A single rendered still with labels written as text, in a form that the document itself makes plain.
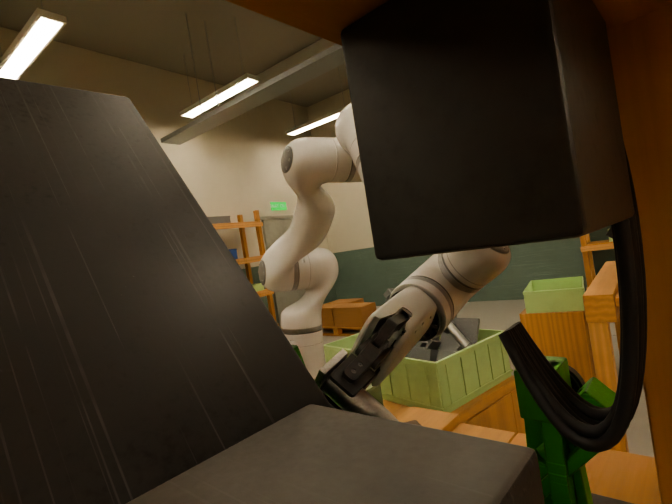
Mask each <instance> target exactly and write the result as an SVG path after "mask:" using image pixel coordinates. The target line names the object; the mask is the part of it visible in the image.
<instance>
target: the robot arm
mask: <svg viewBox="0 0 672 504"><path fill-rule="evenodd" d="M335 131H336V137H337V138H331V137H303V138H298V139H295V140H293V141H291V142H290V143H289V144H288V145H287V146H286V148H285V149H284V151H283V154H282V157H281V169H282V173H283V176H284V178H285V180H286V182H287V183H288V185H289V186H290V187H291V189H292V190H293V191H294V192H295V194H296V195H297V203H296V208H295V211H294V215H293V219H292V223H291V225H290V227H289V229H288V230H287V231H286V232H285V233H284V234H283V235H282V236H281V237H280V238H279V239H278V240H276V241H275V242H274V243H273V244H272V245H271V246H270V248H269V249H268V250H267V251H266V252H265V254H264V255H263V257H262V259H261V261H260V263H259V269H258V274H259V280H260V282H261V284H262V285H263V286H264V287H265V288H266V289H268V290H270V291H274V292H284V291H293V290H302V289H306V290H305V293H304V295H303V296H302V297H301V298H300V299H299V300H298V301H296V302H295V303H293V304H291V305H289V306H288V307H286V308H285V309H284V310H283V311H282V313H281V330H282V332H283V333H284V335H285V336H286V338H287V339H288V341H289V342H290V344H291V345H297V346H298V348H299V350H300V353H301V356H302V358H303V361H304V363H305V366H306V368H307V370H308V371H309V373H310V374H311V376H312V377H313V379H314V380H315V378H316V376H317V374H318V372H319V369H321V368H322V367H323V366H324V365H325V358H324V345H323V332H322V316H321V313H322V306H323V303H324V300H325V298H326V296H327V295H328V293H329V292H330V290H331V289H332V287H333V285H334V284H335V282H336V279H337V277H338V272H339V267H338V262H337V259H336V257H335V255H334V254H333V253H332V252H331V251H330V250H328V249H325V248H317V247H318V246H319V245H320V244H321V243H322V241H323V240H324V239H325V237H326V235H327V233H328V231H329V229H330V226H331V224H332V221H333V218H334V214H335V205H334V202H333V199H332V198H331V196H330V195H329V194H328V193H327V192H326V191H325V190H324V189H323V188H322V187H321V185H322V184H325V183H349V182H361V181H362V182H363V184H364V180H363V174H362V168H361V162H360V155H359V149H358V143H357V136H356V130H355V124H354V117H353V111H352V105H351V103H350V104H348V105H347V106H346V107H345V108H344V109H343V110H342V111H341V112H340V114H339V115H338V117H337V120H336V124H335ZM510 260H511V252H510V249H509V246H502V247H493V248H485V249H476V250H468V251H459V252H451V253H442V254H434V255H432V256H431V257H430V258H429V259H428V260H427V261H426V262H424V263H423V264H422V265H421V266H420V267H419V268H418V269H416V270H415V271H414V272H413V273H412V274H411V275H410V276H409V277H407V278H406V279H405V280H404V281H403V282H402V283H401V284H400V285H398V286H397V287H396V288H395V289H394V290H393V291H392V293H391V295H390V298H389V300H388V301H387V302H386V303H384V304H383V305H382V306H381V307H380V308H378V309H377V310H376V311H375V312H373V313H372V314H371V315H370V316H369V317H368V319H367V320H366V322H365V323H364V325H363V327H362V329H361V331H360V333H359V335H358V337H357V339H356V341H355V343H354V345H353V347H352V349H351V351H350V353H349V355H348V357H347V358H346V359H345V360H344V361H343V362H342V363H341V364H340V365H339V366H338V367H337V368H336V369H335V370H334V371H333V372H332V373H331V374H330V380H331V381H332V382H333V383H335V384H336V385H337V386H338V387H339V388H340V389H341V390H343V391H344V392H345V393H346V394H347V395H348V396H349V397H355V396H356V395H357V393H358V392H359V391H360V390H361V389H362V388H363V389H366V388H367V387H368V386H369V385H370V383H372V386H378V385H379V384H380V383H381V382H382V381H383V380H384V379H385V378H386V377H387V376H388V375H389V374H390V373H391V371H392V370H393V369H394V368H395V367H396V366H397V365H398V364H399V363H400V362H401V360H402V359H403V358H404V357H405V356H406V355H407V354H408V353H409V351H410V350H411V349H412V348H413V347H414V346H415V344H416V343H417V342H418V341H428V340H430V339H434V338H437V337H438V336H440V335H441V334H442V333H443V331H444V330H445V329H446V328H447V326H448V325H449V324H450V323H451V321H452V320H453V319H454V318H455V316H456V315H457V314H458V313H459V311H460V310H461V309H462V308H463V307H464V305H465V304H466V303H467V302H468V301H469V300H470V299H471V298H472V297H473V296H474V295H475V294H476V293H477V292H478V291H479V290H480V289H482V288H483V287H484V286H485V285H487V284H488V283H489V282H491V281H492V280H493V279H495V278H496V277H497V276H498V275H500V274H501V273H502V272H503V271H504V270H505V269H506V268H507V266H508V265H509V263H510Z"/></svg>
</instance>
